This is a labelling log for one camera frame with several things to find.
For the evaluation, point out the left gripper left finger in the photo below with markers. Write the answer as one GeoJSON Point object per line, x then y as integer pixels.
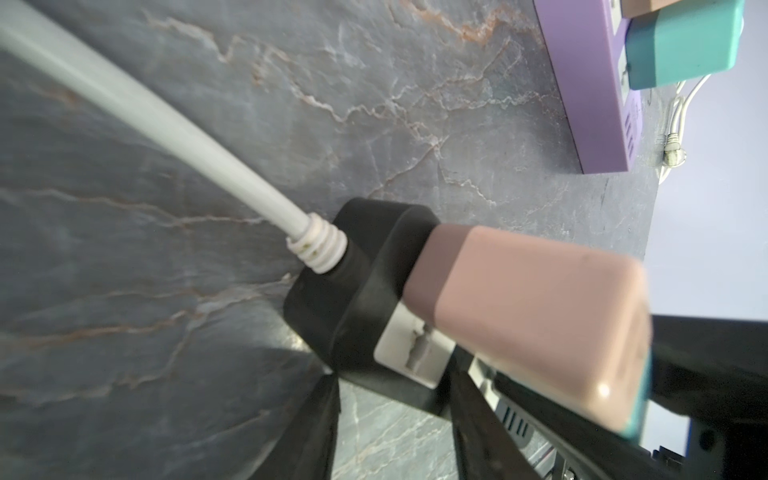
{"type": "Point", "coordinates": [306, 449]}

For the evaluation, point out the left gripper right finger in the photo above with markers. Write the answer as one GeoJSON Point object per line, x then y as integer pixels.
{"type": "Point", "coordinates": [487, 446]}

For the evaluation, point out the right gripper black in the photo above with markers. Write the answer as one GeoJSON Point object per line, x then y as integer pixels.
{"type": "Point", "coordinates": [712, 371]}

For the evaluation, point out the black power strip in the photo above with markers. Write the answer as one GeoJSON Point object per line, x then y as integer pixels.
{"type": "Point", "coordinates": [346, 304]}

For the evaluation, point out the pink plug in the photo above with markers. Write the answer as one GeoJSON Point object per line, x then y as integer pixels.
{"type": "Point", "coordinates": [634, 8]}
{"type": "Point", "coordinates": [568, 322]}

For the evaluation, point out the purple power strip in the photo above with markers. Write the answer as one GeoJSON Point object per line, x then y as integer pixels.
{"type": "Point", "coordinates": [586, 44]}

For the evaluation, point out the teal plug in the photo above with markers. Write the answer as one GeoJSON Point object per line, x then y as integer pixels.
{"type": "Point", "coordinates": [633, 429]}
{"type": "Point", "coordinates": [683, 41]}

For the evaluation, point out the teal plug on purple strip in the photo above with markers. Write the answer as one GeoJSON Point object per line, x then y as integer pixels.
{"type": "Point", "coordinates": [683, 41]}

